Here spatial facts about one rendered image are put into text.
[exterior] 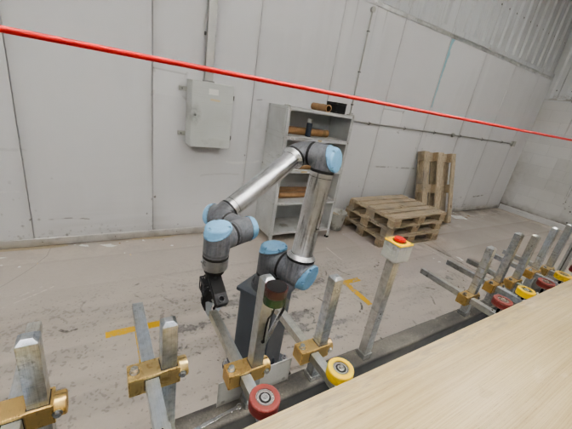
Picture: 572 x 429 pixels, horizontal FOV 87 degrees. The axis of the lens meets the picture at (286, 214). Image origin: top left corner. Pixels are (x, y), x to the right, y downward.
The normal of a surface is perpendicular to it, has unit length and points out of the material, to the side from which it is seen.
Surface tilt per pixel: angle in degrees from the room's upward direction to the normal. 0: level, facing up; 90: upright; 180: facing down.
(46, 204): 90
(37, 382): 90
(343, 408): 0
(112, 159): 90
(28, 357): 90
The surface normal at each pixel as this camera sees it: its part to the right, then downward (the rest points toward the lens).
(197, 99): 0.49, 0.38
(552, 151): -0.86, 0.05
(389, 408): 0.15, -0.92
